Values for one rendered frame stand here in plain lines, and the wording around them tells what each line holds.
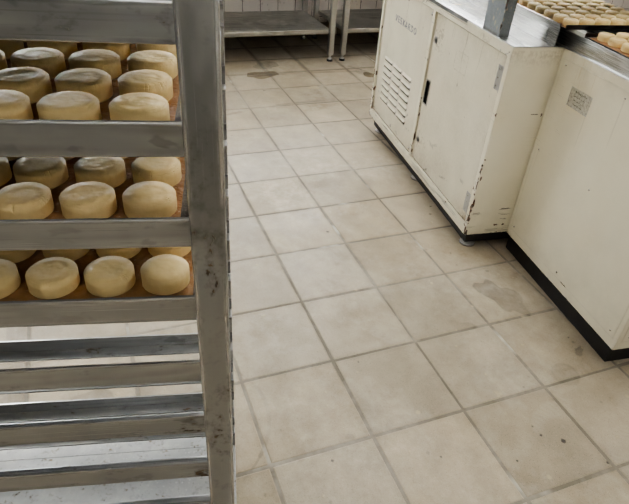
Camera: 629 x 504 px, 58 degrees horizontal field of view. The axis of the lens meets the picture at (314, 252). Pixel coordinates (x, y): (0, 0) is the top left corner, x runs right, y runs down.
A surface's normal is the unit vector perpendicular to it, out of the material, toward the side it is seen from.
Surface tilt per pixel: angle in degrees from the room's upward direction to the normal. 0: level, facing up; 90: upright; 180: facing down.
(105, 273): 0
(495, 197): 90
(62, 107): 0
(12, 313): 90
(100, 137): 90
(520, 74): 90
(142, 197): 0
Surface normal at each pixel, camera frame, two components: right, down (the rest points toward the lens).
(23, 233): 0.13, 0.58
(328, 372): 0.07, -0.81
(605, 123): -0.97, 0.08
